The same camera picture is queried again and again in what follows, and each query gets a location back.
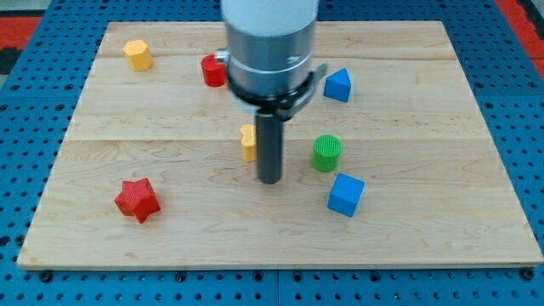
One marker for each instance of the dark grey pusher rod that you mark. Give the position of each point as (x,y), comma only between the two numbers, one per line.
(269,131)

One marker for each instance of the green cylinder block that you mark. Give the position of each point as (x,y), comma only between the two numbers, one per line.
(326,152)

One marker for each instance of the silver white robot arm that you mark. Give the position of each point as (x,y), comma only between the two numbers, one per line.
(268,58)

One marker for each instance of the yellow heart block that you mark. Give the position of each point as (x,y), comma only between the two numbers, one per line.
(248,142)

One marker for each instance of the red cylinder block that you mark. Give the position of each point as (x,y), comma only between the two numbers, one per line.
(214,73)

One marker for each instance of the blue triangle block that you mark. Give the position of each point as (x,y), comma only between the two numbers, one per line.
(338,86)

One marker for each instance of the blue cube block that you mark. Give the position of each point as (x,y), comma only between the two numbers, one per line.
(345,194)

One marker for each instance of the light wooden board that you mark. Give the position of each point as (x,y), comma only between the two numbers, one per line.
(436,196)

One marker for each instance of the yellow hexagon block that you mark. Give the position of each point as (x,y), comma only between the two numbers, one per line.
(138,56)

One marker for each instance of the red star block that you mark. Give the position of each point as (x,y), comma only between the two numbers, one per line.
(137,199)

